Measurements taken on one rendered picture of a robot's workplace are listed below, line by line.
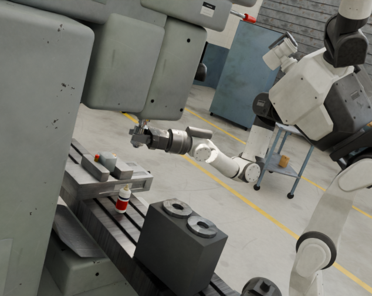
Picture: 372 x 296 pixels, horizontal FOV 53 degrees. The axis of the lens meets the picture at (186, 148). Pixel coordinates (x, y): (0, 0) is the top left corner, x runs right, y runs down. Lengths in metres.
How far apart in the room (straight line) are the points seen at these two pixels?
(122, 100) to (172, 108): 0.21
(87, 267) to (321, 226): 0.82
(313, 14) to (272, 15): 1.14
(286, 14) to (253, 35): 2.90
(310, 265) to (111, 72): 0.96
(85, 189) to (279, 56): 0.85
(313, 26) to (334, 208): 8.36
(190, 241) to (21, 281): 0.44
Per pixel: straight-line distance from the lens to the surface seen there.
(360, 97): 1.40
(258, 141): 1.54
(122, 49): 1.02
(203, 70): 1.39
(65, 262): 1.28
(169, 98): 1.19
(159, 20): 1.08
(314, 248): 1.45
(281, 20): 10.10
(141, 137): 1.29
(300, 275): 1.51
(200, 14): 1.16
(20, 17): 0.79
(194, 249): 1.04
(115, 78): 1.04
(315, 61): 1.32
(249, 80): 7.27
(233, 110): 7.38
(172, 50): 1.14
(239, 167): 1.52
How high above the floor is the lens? 1.64
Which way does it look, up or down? 18 degrees down
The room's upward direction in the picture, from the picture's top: 18 degrees clockwise
